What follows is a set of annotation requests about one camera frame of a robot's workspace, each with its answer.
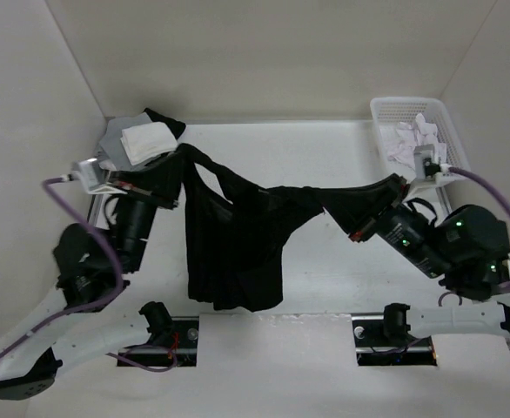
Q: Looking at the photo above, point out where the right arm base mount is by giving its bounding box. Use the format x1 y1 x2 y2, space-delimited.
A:
351 313 437 367

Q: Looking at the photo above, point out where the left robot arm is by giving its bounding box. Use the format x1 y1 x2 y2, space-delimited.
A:
0 172 181 401

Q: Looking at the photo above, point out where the left aluminium rail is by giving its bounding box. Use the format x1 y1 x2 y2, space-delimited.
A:
87 195 106 229

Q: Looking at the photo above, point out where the white tank top in basket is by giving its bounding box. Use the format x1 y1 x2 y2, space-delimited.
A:
385 113 447 170

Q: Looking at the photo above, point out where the black tank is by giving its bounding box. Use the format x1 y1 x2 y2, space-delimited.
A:
116 144 406 312
144 107 187 172

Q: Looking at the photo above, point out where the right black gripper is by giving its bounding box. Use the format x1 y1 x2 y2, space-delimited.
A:
315 170 455 276

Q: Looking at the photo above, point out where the folded grey tank top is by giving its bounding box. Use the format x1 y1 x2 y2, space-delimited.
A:
94 112 151 172

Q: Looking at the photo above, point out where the aluminium rail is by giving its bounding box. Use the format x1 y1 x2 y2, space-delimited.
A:
436 187 453 217
87 195 106 229

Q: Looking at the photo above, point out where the white plastic basket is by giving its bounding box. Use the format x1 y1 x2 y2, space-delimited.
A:
370 97 470 190

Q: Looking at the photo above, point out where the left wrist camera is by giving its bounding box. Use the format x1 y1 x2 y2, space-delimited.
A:
70 158 111 195

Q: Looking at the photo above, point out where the folded white tank top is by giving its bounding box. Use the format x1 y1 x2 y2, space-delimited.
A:
120 122 177 165

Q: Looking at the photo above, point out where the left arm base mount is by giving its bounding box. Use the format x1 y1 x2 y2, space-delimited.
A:
117 316 199 370

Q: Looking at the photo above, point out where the right aluminium rail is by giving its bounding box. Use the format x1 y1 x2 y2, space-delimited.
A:
436 187 453 217

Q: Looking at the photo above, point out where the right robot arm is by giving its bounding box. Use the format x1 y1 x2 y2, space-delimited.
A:
351 198 510 354

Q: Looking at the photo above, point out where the folded black tank top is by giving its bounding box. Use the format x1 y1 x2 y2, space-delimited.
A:
144 107 187 172

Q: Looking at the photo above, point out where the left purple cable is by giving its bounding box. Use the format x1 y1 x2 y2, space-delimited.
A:
0 173 178 376

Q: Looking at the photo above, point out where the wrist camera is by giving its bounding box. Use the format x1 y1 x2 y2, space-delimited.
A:
412 145 451 188
70 158 111 195

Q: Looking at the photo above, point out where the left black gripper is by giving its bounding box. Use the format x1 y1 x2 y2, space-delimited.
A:
104 150 186 273

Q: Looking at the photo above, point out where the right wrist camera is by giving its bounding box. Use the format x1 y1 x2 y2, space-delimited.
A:
412 145 451 188

